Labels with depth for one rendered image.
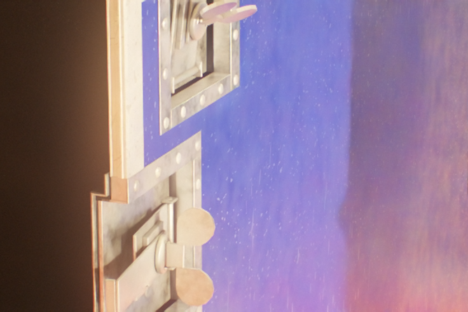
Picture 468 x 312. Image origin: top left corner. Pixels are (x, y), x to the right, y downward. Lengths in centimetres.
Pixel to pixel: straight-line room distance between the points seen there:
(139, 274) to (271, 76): 24
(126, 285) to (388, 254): 57
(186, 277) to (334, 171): 33
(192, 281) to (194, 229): 3
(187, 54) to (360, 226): 40
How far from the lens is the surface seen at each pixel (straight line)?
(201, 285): 107
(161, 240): 107
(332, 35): 134
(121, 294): 101
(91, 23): 212
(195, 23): 108
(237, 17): 110
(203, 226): 106
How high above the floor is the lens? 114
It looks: 17 degrees down
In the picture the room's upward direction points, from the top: straight up
